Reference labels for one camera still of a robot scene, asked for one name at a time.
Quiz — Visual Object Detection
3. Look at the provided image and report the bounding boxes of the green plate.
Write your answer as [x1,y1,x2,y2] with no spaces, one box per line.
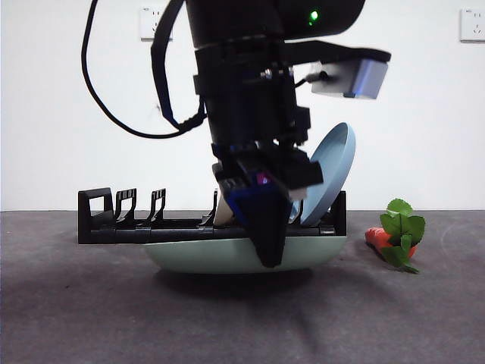
[142,234,348,275]

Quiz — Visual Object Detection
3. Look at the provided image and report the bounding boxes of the orange carrot with green leaves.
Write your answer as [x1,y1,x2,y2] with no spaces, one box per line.
[364,198,427,275]

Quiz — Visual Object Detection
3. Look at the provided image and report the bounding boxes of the white plate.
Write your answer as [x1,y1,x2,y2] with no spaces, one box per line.
[213,196,236,227]

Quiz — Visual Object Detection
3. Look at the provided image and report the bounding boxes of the blue plate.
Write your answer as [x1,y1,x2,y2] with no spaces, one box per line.
[289,121,357,228]

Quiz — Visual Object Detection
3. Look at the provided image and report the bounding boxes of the black plate rack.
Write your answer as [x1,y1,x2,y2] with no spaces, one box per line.
[77,187,348,245]

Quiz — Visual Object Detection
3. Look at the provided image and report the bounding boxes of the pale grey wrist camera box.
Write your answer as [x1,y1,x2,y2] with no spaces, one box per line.
[310,58,390,100]

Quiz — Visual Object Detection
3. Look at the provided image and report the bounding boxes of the broad black cable sleeve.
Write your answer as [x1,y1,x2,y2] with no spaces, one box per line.
[150,0,208,130]

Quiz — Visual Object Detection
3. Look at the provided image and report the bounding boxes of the white wall socket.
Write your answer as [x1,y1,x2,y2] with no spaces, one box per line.
[139,6,174,42]
[459,8,485,42]

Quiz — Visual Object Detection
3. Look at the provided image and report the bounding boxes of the thin black cable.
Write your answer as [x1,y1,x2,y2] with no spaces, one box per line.
[80,0,208,140]

